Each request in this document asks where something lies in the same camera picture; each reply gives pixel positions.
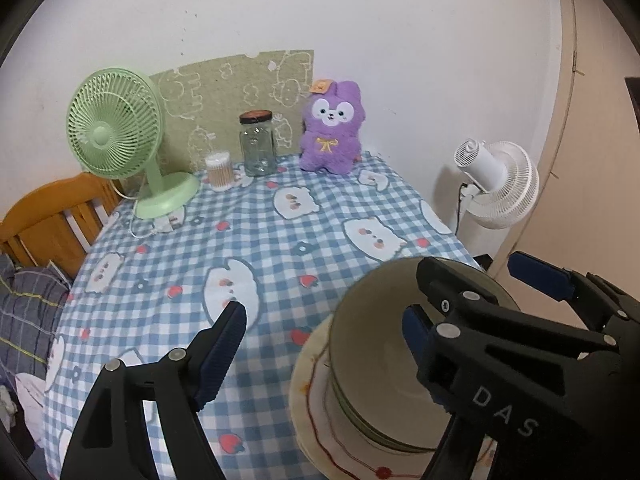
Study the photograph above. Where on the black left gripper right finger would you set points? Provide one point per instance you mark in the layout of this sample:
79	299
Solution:
559	402

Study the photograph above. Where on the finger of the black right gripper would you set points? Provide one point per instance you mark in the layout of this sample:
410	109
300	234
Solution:
602	306

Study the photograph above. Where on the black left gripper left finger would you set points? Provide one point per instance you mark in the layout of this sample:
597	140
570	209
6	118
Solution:
110	439

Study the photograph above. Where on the cream bowl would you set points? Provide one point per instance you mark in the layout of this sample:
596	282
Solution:
382	398
369	314

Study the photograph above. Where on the beige cabinet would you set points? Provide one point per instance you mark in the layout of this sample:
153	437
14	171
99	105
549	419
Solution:
564	91

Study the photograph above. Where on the white crumpled cloth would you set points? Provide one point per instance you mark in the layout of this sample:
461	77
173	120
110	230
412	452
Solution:
22	411

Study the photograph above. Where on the white standing fan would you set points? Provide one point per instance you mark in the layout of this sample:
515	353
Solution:
500	186

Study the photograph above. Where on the grey plaid pillow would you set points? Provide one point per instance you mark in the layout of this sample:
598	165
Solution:
32	300

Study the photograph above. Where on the wooden bed headboard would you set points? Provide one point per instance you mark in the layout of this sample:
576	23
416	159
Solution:
58	222

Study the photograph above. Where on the cream plate with red line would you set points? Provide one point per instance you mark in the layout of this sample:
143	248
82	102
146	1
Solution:
330	441

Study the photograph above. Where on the blue checkered tablecloth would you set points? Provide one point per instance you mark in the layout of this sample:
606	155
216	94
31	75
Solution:
286	247

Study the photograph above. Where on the cotton swab container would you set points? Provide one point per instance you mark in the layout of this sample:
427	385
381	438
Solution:
219	170

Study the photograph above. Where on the green desk fan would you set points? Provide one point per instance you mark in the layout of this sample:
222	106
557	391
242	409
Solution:
114	126

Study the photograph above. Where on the purple plush bunny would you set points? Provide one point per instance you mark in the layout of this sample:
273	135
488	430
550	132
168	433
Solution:
332	119

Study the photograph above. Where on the glass jar with black lid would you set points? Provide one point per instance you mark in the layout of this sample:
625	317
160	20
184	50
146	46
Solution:
256	139

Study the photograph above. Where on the beige elephant pattern mat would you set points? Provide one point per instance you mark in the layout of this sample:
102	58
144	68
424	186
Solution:
203	102

